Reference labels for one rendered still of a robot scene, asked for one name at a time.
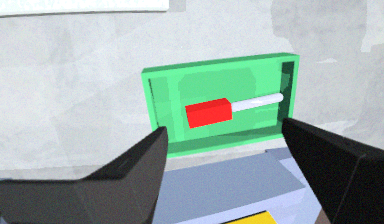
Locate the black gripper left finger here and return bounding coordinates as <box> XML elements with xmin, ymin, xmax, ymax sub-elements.
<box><xmin>0</xmin><ymin>126</ymin><xmax>168</xmax><ymax>224</ymax></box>

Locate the yellow wedge with orange handle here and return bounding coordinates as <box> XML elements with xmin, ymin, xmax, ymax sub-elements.
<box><xmin>220</xmin><ymin>210</ymin><xmax>277</xmax><ymax>224</ymax></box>

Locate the pale blue ramp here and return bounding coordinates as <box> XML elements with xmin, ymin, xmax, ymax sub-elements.
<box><xmin>152</xmin><ymin>147</ymin><xmax>331</xmax><ymax>224</ymax></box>

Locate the green tray floor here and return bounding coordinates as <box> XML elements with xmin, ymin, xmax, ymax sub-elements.
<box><xmin>150</xmin><ymin>62</ymin><xmax>282</xmax><ymax>143</ymax></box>

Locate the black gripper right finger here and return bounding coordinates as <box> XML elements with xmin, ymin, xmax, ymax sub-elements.
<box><xmin>282</xmin><ymin>118</ymin><xmax>384</xmax><ymax>224</ymax></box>

